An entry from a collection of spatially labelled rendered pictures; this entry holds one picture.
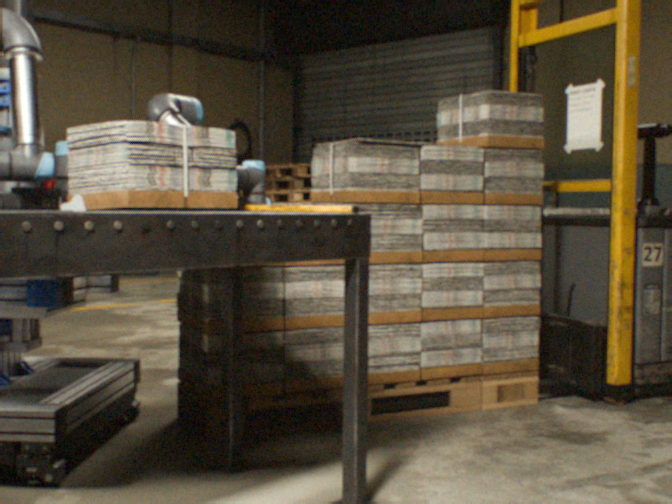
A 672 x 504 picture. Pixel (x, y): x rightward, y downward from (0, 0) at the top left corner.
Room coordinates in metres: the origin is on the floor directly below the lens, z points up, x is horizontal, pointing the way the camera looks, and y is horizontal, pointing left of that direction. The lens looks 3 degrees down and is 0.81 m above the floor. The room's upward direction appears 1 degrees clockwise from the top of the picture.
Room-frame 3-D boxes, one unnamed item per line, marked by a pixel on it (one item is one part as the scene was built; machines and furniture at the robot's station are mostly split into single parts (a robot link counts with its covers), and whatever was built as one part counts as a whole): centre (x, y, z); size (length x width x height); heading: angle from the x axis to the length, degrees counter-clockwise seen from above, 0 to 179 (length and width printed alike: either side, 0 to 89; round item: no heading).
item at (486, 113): (3.65, -0.65, 0.65); 0.39 x 0.30 x 1.29; 26
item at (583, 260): (4.00, -1.37, 0.40); 0.69 x 0.55 x 0.80; 26
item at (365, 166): (3.39, -0.11, 0.95); 0.38 x 0.29 x 0.23; 27
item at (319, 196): (3.39, -0.11, 0.86); 0.38 x 0.29 x 0.04; 27
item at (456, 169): (3.52, -0.38, 0.95); 0.38 x 0.29 x 0.23; 25
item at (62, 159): (3.08, 0.95, 0.98); 0.13 x 0.12 x 0.14; 149
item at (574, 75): (3.85, -1.05, 1.28); 0.57 x 0.01 x 0.65; 26
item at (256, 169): (2.81, 0.28, 0.91); 0.11 x 0.08 x 0.11; 149
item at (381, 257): (3.33, 0.00, 0.40); 1.16 x 0.38 x 0.51; 116
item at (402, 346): (3.33, 0.01, 0.42); 1.17 x 0.39 x 0.83; 116
